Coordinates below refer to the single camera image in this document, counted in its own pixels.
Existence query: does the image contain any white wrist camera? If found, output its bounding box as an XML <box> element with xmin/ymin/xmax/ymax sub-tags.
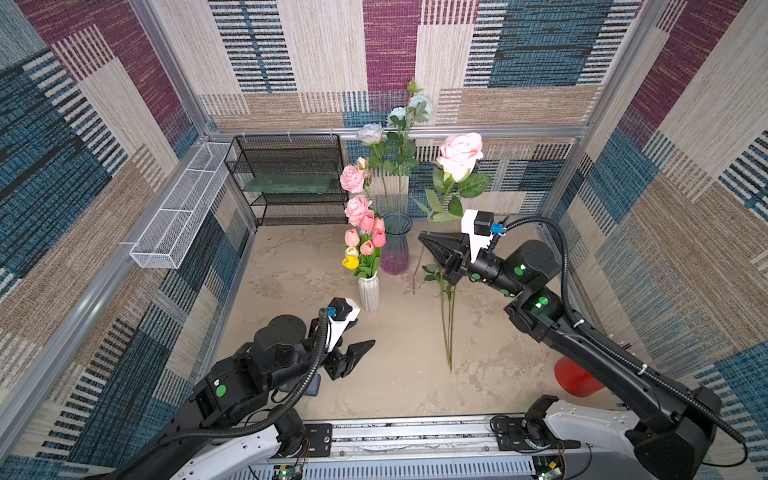
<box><xmin>461</xmin><ymin>209</ymin><xmax>504</xmax><ymax>263</ymax></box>
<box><xmin>325</xmin><ymin>297</ymin><xmax>361</xmax><ymax>353</ymax></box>

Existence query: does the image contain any white ribbed ceramic vase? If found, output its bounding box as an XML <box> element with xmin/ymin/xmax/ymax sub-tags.
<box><xmin>358</xmin><ymin>275</ymin><xmax>380</xmax><ymax>313</ymax></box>

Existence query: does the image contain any green tray on shelf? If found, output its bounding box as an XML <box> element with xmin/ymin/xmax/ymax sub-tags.
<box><xmin>243</xmin><ymin>174</ymin><xmax>336</xmax><ymax>194</ymax></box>

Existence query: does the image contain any purple blue glass vase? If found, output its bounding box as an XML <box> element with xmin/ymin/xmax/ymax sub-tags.
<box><xmin>380</xmin><ymin>211</ymin><xmax>413</xmax><ymax>276</ymax></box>

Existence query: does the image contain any tulip bunch pink yellow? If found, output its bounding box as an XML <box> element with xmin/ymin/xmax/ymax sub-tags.
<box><xmin>342</xmin><ymin>210</ymin><xmax>387</xmax><ymax>280</ymax></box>

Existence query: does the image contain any white wire mesh tray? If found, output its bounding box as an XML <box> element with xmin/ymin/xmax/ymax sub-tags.
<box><xmin>130</xmin><ymin>142</ymin><xmax>230</xmax><ymax>269</ymax></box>

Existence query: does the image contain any pink peony cluster stem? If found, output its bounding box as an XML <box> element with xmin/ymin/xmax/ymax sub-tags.
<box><xmin>340</xmin><ymin>157</ymin><xmax>371</xmax><ymax>226</ymax></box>

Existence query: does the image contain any red cup with pens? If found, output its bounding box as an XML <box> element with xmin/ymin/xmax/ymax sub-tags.
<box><xmin>554</xmin><ymin>357</ymin><xmax>605</xmax><ymax>398</ymax></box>

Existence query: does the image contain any grey blue stapler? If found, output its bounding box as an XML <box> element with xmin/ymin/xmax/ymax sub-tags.
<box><xmin>304</xmin><ymin>374</ymin><xmax>322</xmax><ymax>397</ymax></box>

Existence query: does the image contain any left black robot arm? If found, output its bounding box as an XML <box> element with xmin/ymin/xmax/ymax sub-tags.
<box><xmin>95</xmin><ymin>315</ymin><xmax>320</xmax><ymax>479</ymax></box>

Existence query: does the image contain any white rose branch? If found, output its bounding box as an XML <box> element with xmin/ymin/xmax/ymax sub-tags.
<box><xmin>355</xmin><ymin>79</ymin><xmax>434</xmax><ymax>215</ymax></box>

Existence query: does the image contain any black wire mesh shelf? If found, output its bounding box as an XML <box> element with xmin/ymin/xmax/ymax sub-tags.
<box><xmin>225</xmin><ymin>134</ymin><xmax>348</xmax><ymax>227</ymax></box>

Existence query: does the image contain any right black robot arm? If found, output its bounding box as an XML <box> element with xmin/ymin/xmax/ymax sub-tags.
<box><xmin>419</xmin><ymin>232</ymin><xmax>722</xmax><ymax>479</ymax></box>

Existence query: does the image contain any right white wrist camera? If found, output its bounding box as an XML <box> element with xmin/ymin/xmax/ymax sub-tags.
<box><xmin>461</xmin><ymin>209</ymin><xmax>504</xmax><ymax>263</ymax></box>

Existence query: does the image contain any left black corrugated cable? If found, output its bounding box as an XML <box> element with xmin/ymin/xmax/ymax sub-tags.
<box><xmin>107</xmin><ymin>308</ymin><xmax>332</xmax><ymax>480</ymax></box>

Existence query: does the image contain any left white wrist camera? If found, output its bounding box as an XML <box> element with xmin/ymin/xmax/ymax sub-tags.
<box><xmin>325</xmin><ymin>297</ymin><xmax>361</xmax><ymax>353</ymax></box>

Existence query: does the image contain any pink carnation twin stem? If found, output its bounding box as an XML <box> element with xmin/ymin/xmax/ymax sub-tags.
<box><xmin>422</xmin><ymin>264</ymin><xmax>455</xmax><ymax>371</ymax></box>

